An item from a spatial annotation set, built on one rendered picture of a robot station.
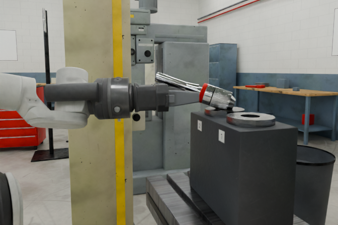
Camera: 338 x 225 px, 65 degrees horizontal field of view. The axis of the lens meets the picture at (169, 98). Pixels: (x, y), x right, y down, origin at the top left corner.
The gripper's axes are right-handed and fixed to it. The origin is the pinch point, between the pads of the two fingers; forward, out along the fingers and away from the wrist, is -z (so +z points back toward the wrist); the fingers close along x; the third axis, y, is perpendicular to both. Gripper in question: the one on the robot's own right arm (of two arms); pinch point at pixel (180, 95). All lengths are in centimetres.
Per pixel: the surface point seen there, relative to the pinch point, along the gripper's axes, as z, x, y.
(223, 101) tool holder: -9.2, -1.5, 1.6
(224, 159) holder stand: -6.2, -11.3, 11.2
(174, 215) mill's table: 3.0, -7.6, 23.2
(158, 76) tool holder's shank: 4.2, 4.7, -4.3
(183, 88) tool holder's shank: -1.2, 2.7, -1.5
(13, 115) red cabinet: 202, 366, 53
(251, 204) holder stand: -9.6, -15.4, 17.9
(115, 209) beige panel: 29, 124, 90
